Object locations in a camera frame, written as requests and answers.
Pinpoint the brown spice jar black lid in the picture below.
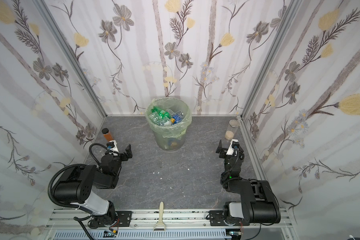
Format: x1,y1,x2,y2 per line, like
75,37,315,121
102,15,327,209
102,128,114,142

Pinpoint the white perforated cable duct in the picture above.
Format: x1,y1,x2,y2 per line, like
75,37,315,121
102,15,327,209
52,229,232,240

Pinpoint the mesh bin with green liner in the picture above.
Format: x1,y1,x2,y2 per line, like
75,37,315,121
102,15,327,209
145,98,192,151

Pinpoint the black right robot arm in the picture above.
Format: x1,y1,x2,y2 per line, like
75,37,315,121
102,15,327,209
206,139,282,227

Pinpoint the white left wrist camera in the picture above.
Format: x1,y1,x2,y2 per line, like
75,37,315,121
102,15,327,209
106,140,119,153

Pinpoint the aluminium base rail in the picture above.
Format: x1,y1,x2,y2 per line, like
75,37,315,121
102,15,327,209
44,208,298,240

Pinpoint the small clear glass cup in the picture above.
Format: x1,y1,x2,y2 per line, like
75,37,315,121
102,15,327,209
92,146,105,156

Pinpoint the green bottle yellow cap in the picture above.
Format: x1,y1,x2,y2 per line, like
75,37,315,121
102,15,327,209
152,106,176,124

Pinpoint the cream handled peeler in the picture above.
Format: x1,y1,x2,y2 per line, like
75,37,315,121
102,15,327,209
153,202,166,231

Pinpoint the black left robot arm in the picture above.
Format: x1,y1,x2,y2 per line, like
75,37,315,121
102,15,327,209
47,140,133,229

